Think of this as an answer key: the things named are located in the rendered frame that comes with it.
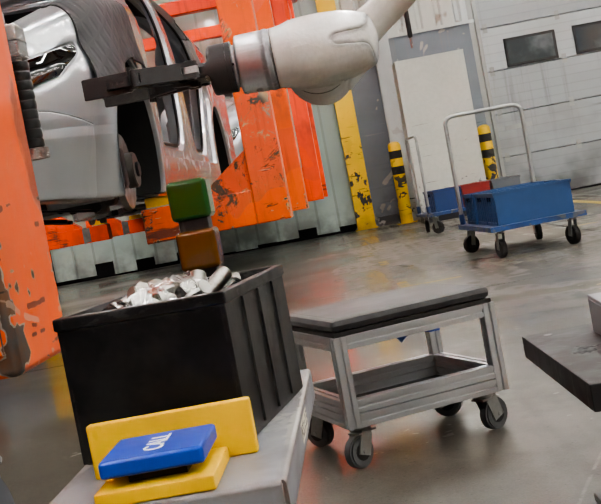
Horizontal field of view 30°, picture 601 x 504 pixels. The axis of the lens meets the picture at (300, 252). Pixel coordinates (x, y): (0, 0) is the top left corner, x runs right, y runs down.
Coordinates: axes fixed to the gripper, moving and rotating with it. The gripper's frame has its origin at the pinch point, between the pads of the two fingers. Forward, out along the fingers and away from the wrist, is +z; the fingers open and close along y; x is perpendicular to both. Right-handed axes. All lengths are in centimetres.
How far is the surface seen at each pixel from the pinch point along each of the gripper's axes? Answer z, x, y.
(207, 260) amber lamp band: -19, -25, -57
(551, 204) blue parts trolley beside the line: -150, -56, 525
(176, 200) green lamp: -17, -19, -57
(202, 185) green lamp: -20, -18, -57
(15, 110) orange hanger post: -5, -8, -63
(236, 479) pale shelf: -23, -38, -94
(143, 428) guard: -16, -35, -87
